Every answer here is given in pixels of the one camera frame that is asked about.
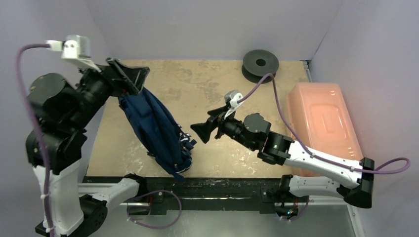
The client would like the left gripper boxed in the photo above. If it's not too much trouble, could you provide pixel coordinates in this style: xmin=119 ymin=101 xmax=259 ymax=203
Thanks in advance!
xmin=68 ymin=57 xmax=148 ymax=130

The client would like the navy blue student backpack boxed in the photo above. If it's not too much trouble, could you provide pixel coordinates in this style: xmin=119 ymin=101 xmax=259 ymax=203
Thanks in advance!
xmin=118 ymin=88 xmax=197 ymax=182

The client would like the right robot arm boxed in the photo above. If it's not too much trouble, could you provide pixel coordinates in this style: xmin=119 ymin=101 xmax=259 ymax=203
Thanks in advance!
xmin=190 ymin=107 xmax=374 ymax=209

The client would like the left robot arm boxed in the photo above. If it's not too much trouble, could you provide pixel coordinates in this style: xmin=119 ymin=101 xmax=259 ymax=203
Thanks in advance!
xmin=26 ymin=58 xmax=150 ymax=237

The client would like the dark grey filament spool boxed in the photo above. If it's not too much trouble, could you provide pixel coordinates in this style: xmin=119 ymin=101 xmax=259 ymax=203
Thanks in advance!
xmin=242 ymin=49 xmax=280 ymax=83

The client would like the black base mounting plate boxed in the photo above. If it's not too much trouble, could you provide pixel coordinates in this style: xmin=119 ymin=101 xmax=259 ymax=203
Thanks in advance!
xmin=121 ymin=176 xmax=312 ymax=217

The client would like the translucent orange plastic box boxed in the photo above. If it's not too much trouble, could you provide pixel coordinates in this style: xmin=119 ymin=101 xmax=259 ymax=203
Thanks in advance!
xmin=281 ymin=82 xmax=364 ymax=160

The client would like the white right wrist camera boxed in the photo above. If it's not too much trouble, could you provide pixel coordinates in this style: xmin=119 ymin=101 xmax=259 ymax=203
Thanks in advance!
xmin=224 ymin=90 xmax=244 ymax=119

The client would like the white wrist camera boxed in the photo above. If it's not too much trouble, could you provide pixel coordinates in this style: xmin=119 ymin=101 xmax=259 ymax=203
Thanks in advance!
xmin=224 ymin=90 xmax=244 ymax=119
xmin=45 ymin=35 xmax=101 ymax=72

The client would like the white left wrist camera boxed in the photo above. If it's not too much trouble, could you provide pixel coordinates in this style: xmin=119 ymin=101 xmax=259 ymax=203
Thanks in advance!
xmin=45 ymin=35 xmax=101 ymax=72

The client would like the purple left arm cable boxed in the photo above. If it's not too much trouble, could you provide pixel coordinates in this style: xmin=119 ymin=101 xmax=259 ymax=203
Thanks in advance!
xmin=16 ymin=43 xmax=56 ymax=237

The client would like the aluminium frame rail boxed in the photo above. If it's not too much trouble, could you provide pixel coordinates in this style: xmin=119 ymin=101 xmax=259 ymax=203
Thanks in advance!
xmin=114 ymin=198 xmax=363 ymax=237

